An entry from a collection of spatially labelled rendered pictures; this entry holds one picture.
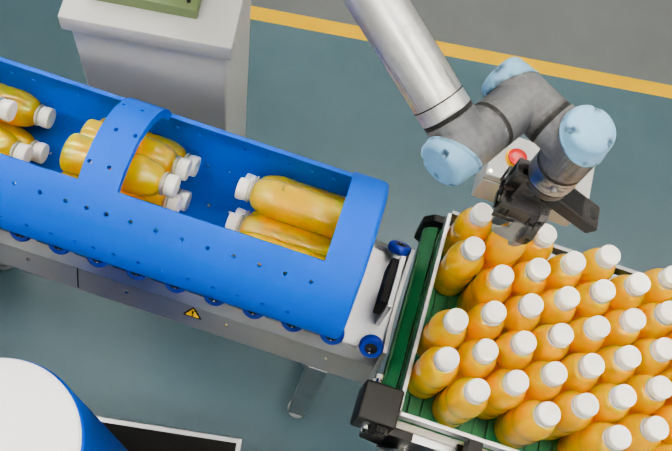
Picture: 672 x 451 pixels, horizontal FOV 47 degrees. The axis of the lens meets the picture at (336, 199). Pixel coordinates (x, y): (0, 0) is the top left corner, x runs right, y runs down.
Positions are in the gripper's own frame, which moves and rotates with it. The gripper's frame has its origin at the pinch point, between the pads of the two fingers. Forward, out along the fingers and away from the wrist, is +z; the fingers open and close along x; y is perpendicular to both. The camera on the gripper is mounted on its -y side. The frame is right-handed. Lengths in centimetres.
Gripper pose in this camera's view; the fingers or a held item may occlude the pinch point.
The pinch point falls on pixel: (518, 230)
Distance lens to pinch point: 139.9
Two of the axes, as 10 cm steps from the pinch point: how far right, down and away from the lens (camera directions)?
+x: -2.9, 8.5, -4.3
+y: -9.5, -3.2, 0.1
